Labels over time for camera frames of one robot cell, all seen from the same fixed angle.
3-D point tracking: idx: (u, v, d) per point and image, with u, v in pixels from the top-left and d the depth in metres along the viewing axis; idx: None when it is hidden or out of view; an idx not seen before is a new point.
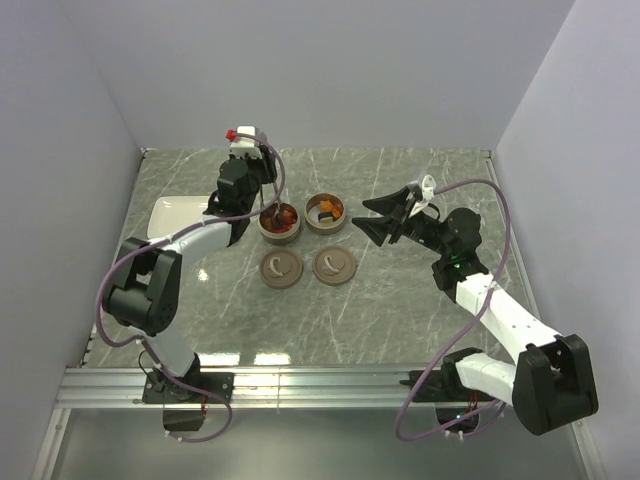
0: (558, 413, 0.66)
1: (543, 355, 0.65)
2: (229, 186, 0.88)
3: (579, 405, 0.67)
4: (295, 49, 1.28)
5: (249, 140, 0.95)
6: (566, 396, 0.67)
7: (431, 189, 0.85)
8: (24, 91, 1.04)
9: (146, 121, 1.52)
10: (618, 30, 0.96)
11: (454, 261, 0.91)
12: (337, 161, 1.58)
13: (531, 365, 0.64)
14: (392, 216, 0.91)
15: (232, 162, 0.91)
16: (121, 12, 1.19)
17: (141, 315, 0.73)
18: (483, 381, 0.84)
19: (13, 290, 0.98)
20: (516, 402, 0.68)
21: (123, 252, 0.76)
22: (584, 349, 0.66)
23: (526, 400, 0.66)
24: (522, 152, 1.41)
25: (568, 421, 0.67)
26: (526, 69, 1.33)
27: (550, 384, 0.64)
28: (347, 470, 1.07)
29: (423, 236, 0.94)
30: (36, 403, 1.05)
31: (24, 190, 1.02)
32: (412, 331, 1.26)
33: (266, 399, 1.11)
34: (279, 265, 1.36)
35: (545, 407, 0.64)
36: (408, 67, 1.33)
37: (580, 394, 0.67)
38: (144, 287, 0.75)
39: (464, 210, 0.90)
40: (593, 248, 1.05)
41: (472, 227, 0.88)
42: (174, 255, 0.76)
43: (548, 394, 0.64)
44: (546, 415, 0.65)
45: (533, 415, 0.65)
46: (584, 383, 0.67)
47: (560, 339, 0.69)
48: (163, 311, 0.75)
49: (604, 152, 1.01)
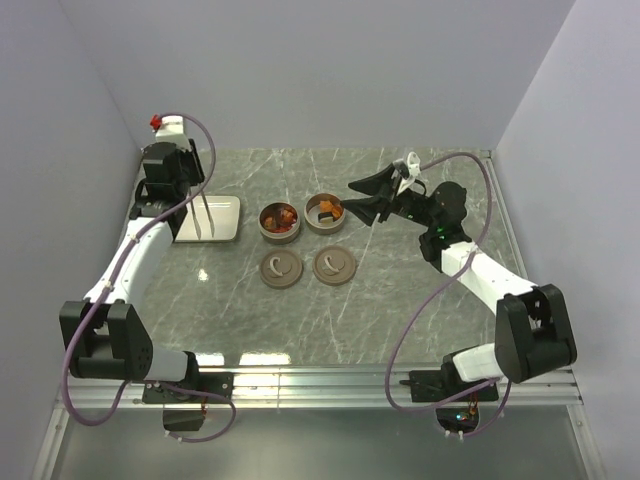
0: (538, 359, 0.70)
1: (519, 301, 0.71)
2: (157, 165, 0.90)
3: (558, 352, 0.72)
4: (295, 48, 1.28)
5: (173, 127, 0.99)
6: (546, 342, 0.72)
7: (416, 165, 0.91)
8: (25, 90, 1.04)
9: (146, 121, 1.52)
10: (617, 31, 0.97)
11: (439, 233, 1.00)
12: (337, 161, 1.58)
13: (508, 309, 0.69)
14: (380, 195, 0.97)
15: (154, 147, 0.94)
16: (120, 11, 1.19)
17: (119, 372, 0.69)
18: (479, 366, 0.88)
19: (14, 288, 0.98)
20: (500, 352, 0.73)
21: (71, 324, 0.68)
22: (559, 294, 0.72)
23: (506, 345, 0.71)
24: (521, 152, 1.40)
25: (550, 369, 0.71)
26: (526, 70, 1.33)
27: (526, 328, 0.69)
28: (347, 471, 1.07)
29: (411, 211, 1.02)
30: (35, 403, 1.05)
31: (24, 189, 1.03)
32: (412, 331, 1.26)
33: (266, 399, 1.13)
34: (279, 265, 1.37)
35: (526, 350, 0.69)
36: (408, 67, 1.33)
37: (558, 341, 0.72)
38: (108, 343, 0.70)
39: (450, 183, 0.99)
40: (591, 247, 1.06)
41: (457, 199, 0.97)
42: (124, 308, 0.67)
43: (526, 337, 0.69)
44: (528, 359, 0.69)
45: (513, 359, 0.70)
46: (561, 330, 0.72)
47: (536, 289, 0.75)
48: (140, 356, 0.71)
49: (603, 153, 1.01)
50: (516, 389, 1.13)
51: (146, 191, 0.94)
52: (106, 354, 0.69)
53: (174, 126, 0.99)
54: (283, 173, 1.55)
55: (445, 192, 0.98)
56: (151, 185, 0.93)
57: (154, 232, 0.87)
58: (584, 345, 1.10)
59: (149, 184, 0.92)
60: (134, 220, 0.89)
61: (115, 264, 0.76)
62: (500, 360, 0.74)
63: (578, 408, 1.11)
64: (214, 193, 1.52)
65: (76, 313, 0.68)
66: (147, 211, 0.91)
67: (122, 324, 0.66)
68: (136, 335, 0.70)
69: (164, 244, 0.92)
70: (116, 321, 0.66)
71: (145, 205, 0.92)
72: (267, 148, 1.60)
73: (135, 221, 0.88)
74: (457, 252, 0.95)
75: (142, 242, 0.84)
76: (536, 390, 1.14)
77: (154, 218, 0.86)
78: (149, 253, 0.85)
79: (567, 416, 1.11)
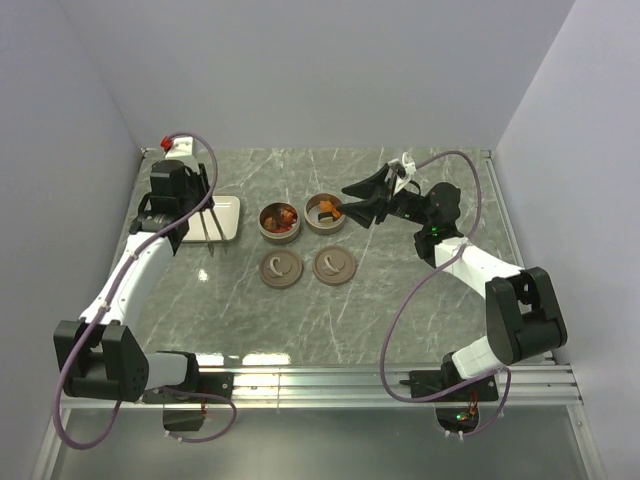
0: (528, 338, 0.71)
1: (507, 282, 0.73)
2: (163, 180, 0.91)
3: (547, 332, 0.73)
4: (295, 49, 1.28)
5: (182, 149, 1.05)
6: (536, 322, 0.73)
7: (412, 164, 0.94)
8: (25, 92, 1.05)
9: (146, 122, 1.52)
10: (617, 31, 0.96)
11: (434, 231, 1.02)
12: (337, 161, 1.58)
13: (496, 289, 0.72)
14: (378, 196, 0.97)
15: (164, 164, 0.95)
16: (119, 11, 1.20)
17: (112, 393, 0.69)
18: (475, 358, 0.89)
19: (14, 289, 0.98)
20: (493, 334, 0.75)
21: (66, 346, 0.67)
22: (545, 275, 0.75)
23: (497, 326, 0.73)
24: (522, 152, 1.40)
25: (542, 349, 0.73)
26: (526, 70, 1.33)
27: (515, 308, 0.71)
28: (347, 471, 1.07)
29: (408, 211, 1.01)
30: (34, 403, 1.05)
31: (24, 189, 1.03)
32: (412, 331, 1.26)
33: (266, 399, 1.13)
34: (279, 265, 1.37)
35: (513, 328, 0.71)
36: (408, 67, 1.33)
37: (548, 321, 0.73)
38: (102, 364, 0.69)
39: (445, 184, 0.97)
40: (591, 246, 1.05)
41: (452, 200, 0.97)
42: (119, 332, 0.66)
43: (515, 316, 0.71)
44: (515, 336, 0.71)
45: (504, 340, 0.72)
46: (549, 309, 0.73)
47: (524, 271, 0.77)
48: (134, 376, 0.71)
49: (603, 153, 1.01)
50: (516, 389, 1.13)
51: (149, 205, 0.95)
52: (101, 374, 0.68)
53: (185, 146, 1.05)
54: (283, 174, 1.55)
55: (441, 193, 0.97)
56: (155, 199, 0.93)
57: (154, 247, 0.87)
58: (585, 344, 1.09)
59: (153, 198, 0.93)
60: (135, 236, 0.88)
61: (113, 282, 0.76)
62: (493, 342, 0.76)
63: (578, 408, 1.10)
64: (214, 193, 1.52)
65: (71, 335, 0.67)
66: (147, 225, 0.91)
67: (117, 347, 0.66)
68: (132, 354, 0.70)
69: (164, 260, 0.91)
70: (111, 343, 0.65)
71: (145, 220, 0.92)
72: (266, 148, 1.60)
73: (135, 236, 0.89)
74: (451, 245, 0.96)
75: (141, 258, 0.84)
76: (536, 390, 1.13)
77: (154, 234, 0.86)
78: (149, 270, 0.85)
79: (567, 416, 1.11)
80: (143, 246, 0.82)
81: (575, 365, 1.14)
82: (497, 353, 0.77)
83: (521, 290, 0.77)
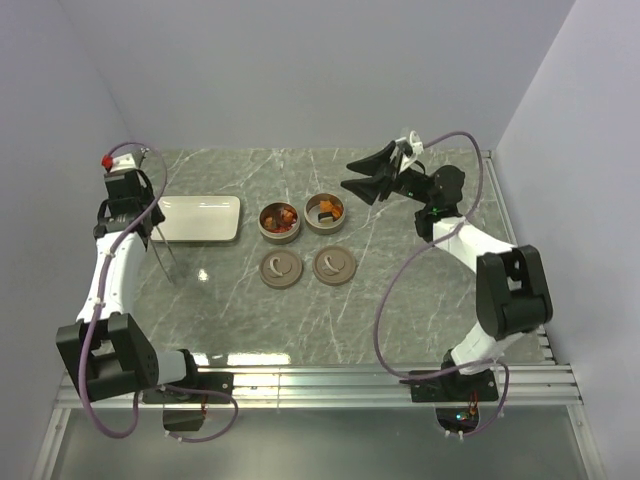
0: (514, 313, 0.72)
1: (497, 257, 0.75)
2: (118, 182, 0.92)
3: (534, 307, 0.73)
4: (296, 49, 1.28)
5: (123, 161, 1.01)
6: (523, 298, 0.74)
7: (419, 143, 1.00)
8: (25, 92, 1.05)
9: (146, 122, 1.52)
10: (618, 31, 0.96)
11: (433, 211, 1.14)
12: (337, 161, 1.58)
13: (484, 263, 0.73)
14: (383, 174, 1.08)
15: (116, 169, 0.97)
16: (120, 11, 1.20)
17: (133, 385, 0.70)
18: (471, 349, 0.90)
19: (13, 288, 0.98)
20: (483, 310, 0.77)
21: (72, 349, 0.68)
22: (536, 252, 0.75)
23: (486, 300, 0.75)
24: (522, 152, 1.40)
25: (529, 325, 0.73)
26: (526, 70, 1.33)
27: (502, 281, 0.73)
28: (346, 470, 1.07)
29: (411, 190, 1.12)
30: (34, 403, 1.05)
31: (24, 189, 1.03)
32: (412, 331, 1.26)
33: (266, 399, 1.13)
34: (279, 265, 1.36)
35: (500, 300, 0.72)
36: (407, 67, 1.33)
37: (534, 297, 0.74)
38: (111, 362, 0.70)
39: (450, 168, 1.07)
40: (590, 246, 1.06)
41: (455, 183, 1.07)
42: (124, 321, 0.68)
43: (502, 289, 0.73)
44: (501, 308, 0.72)
45: (492, 314, 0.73)
46: (537, 285, 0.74)
47: (515, 248, 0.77)
48: (148, 364, 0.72)
49: (603, 153, 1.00)
50: (516, 388, 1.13)
51: (109, 210, 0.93)
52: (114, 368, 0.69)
53: (126, 160, 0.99)
54: (283, 174, 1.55)
55: (445, 175, 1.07)
56: (113, 203, 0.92)
57: (127, 243, 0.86)
58: (585, 344, 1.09)
59: (111, 202, 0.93)
60: (104, 239, 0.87)
61: (101, 279, 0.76)
62: (482, 318, 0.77)
63: (578, 408, 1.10)
64: (214, 193, 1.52)
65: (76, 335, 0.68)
66: (113, 226, 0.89)
67: (125, 334, 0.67)
68: (140, 343, 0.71)
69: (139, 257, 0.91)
70: (119, 332, 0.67)
71: (109, 222, 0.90)
72: (266, 148, 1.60)
73: (103, 239, 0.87)
74: (449, 223, 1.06)
75: (118, 257, 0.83)
76: (536, 390, 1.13)
77: (124, 231, 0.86)
78: (129, 266, 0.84)
79: (567, 416, 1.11)
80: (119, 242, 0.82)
81: (575, 365, 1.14)
82: (486, 329, 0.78)
83: (511, 266, 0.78)
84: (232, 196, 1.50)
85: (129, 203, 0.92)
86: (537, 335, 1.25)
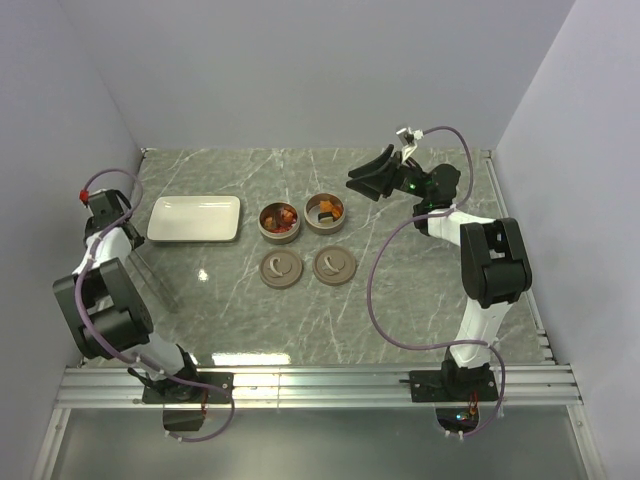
0: (494, 275, 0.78)
1: (478, 226, 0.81)
2: (98, 199, 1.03)
3: (514, 272, 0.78)
4: (296, 49, 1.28)
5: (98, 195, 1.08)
6: (504, 263, 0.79)
7: (420, 132, 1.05)
8: (25, 92, 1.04)
9: (146, 121, 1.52)
10: (618, 32, 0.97)
11: (429, 204, 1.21)
12: (337, 161, 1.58)
13: (467, 228, 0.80)
14: (388, 167, 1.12)
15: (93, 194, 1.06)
16: (120, 12, 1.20)
17: (130, 324, 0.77)
18: (465, 332, 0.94)
19: (12, 289, 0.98)
20: (468, 277, 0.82)
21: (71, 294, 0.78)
22: (515, 222, 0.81)
23: (470, 265, 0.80)
24: (522, 152, 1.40)
25: (508, 288, 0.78)
26: (526, 70, 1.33)
27: (482, 245, 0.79)
28: (346, 470, 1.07)
29: (412, 183, 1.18)
30: (35, 403, 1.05)
31: (25, 189, 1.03)
32: (412, 331, 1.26)
33: (266, 399, 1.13)
34: (279, 265, 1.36)
35: (481, 262, 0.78)
36: (408, 68, 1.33)
37: (514, 262, 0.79)
38: (109, 309, 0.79)
39: (445, 165, 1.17)
40: (590, 246, 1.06)
41: (449, 180, 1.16)
42: (113, 262, 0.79)
43: (482, 251, 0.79)
44: (482, 270, 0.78)
45: (474, 276, 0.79)
46: (516, 251, 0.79)
47: (498, 221, 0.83)
48: (143, 310, 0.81)
49: (604, 154, 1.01)
50: (516, 388, 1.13)
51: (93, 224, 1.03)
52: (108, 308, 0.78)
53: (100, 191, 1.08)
54: (283, 174, 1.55)
55: (441, 173, 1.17)
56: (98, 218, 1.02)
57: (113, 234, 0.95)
58: (585, 344, 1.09)
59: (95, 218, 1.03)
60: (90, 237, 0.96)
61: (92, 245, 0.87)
62: (468, 285, 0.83)
63: (578, 408, 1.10)
64: (214, 193, 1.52)
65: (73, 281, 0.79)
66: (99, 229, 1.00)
67: (115, 271, 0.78)
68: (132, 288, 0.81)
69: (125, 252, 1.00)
70: (109, 270, 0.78)
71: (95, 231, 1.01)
72: (266, 148, 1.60)
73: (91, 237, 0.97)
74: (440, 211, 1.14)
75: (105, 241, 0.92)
76: (536, 390, 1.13)
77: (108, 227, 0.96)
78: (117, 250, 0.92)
79: (567, 416, 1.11)
80: (105, 231, 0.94)
81: (575, 365, 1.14)
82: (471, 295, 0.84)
83: (494, 238, 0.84)
84: (232, 196, 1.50)
85: (111, 216, 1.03)
86: (537, 335, 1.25)
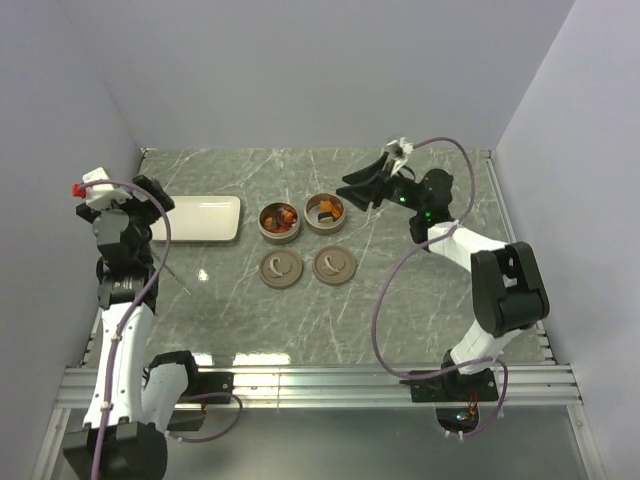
0: (511, 308, 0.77)
1: (490, 255, 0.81)
2: (113, 246, 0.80)
3: (530, 302, 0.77)
4: (295, 50, 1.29)
5: (101, 192, 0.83)
6: (518, 294, 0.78)
7: (409, 144, 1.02)
8: (25, 92, 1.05)
9: (146, 122, 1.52)
10: (618, 33, 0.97)
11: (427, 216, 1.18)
12: (337, 160, 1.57)
13: (480, 259, 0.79)
14: (378, 178, 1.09)
15: (103, 221, 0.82)
16: (119, 13, 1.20)
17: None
18: (470, 347, 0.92)
19: (13, 289, 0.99)
20: (481, 308, 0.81)
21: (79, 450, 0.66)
22: (527, 247, 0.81)
23: (485, 299, 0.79)
24: (522, 153, 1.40)
25: (524, 320, 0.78)
26: (527, 69, 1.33)
27: (497, 280, 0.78)
28: (345, 470, 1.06)
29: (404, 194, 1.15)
30: (35, 403, 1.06)
31: (25, 188, 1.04)
32: (412, 331, 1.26)
33: (266, 399, 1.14)
34: (279, 265, 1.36)
35: (497, 295, 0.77)
36: (407, 66, 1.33)
37: (530, 291, 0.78)
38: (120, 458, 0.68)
39: (437, 172, 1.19)
40: (591, 245, 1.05)
41: (443, 186, 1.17)
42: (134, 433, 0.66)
43: (497, 284, 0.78)
44: (498, 304, 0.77)
45: (490, 311, 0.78)
46: (531, 280, 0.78)
47: (508, 246, 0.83)
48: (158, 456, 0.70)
49: (605, 153, 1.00)
50: (516, 389, 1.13)
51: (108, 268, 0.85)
52: (123, 468, 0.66)
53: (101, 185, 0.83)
54: (283, 174, 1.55)
55: (432, 180, 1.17)
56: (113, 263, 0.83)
57: (133, 324, 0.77)
58: (585, 344, 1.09)
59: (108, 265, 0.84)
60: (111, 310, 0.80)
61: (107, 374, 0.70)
62: (481, 315, 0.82)
63: (578, 408, 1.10)
64: (214, 193, 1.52)
65: (84, 444, 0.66)
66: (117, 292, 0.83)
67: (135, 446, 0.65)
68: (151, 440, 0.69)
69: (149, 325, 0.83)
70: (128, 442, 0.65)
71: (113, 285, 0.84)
72: (266, 148, 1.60)
73: (109, 310, 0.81)
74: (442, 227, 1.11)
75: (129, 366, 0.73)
76: (536, 390, 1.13)
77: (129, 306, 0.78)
78: (137, 353, 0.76)
79: (567, 416, 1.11)
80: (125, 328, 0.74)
81: (575, 365, 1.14)
82: (485, 325, 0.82)
83: (506, 263, 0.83)
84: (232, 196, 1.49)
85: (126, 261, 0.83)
86: (537, 335, 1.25)
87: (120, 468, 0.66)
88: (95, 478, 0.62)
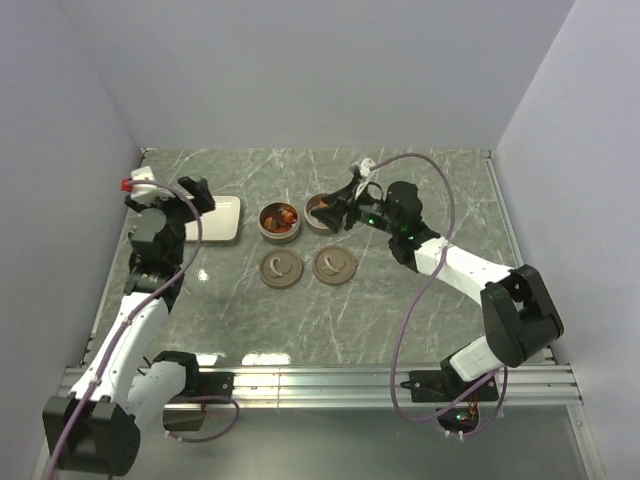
0: (529, 341, 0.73)
1: (501, 287, 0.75)
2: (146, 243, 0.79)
3: (545, 330, 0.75)
4: (295, 50, 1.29)
5: (146, 189, 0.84)
6: (532, 322, 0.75)
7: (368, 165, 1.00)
8: (25, 92, 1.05)
9: (146, 122, 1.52)
10: (618, 34, 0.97)
11: (406, 233, 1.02)
12: (337, 161, 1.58)
13: (493, 298, 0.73)
14: (341, 200, 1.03)
15: (141, 218, 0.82)
16: (119, 13, 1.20)
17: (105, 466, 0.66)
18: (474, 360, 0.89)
19: (13, 289, 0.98)
20: (496, 343, 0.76)
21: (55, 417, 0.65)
22: (536, 273, 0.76)
23: (501, 334, 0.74)
24: (521, 153, 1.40)
25: (540, 347, 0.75)
26: (527, 70, 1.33)
27: (514, 314, 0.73)
28: (345, 470, 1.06)
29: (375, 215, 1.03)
30: (35, 403, 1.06)
31: (25, 188, 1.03)
32: (412, 331, 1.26)
33: (266, 399, 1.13)
34: (279, 265, 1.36)
35: (516, 332, 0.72)
36: (407, 67, 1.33)
37: (543, 317, 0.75)
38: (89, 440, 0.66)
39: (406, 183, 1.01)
40: (591, 246, 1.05)
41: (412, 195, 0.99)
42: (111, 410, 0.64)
43: (516, 321, 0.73)
44: (518, 340, 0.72)
45: (509, 348, 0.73)
46: (543, 305, 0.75)
47: (515, 272, 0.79)
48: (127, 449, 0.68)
49: (605, 154, 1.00)
50: (516, 389, 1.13)
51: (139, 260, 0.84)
52: (89, 452, 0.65)
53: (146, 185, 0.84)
54: (283, 174, 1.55)
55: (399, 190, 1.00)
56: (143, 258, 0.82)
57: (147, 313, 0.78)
58: (585, 344, 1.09)
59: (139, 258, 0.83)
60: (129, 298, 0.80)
61: (104, 352, 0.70)
62: (495, 348, 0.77)
63: (578, 408, 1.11)
64: (214, 193, 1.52)
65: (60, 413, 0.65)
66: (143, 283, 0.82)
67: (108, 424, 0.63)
68: (124, 428, 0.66)
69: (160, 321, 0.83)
70: (100, 420, 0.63)
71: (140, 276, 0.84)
72: (266, 148, 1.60)
73: (129, 296, 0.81)
74: (431, 248, 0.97)
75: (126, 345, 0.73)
76: (536, 390, 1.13)
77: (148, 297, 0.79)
78: (139, 342, 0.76)
79: (567, 416, 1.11)
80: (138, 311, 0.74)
81: (575, 365, 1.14)
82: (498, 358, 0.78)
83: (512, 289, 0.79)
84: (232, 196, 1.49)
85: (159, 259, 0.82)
86: None
87: (86, 451, 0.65)
88: (59, 446, 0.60)
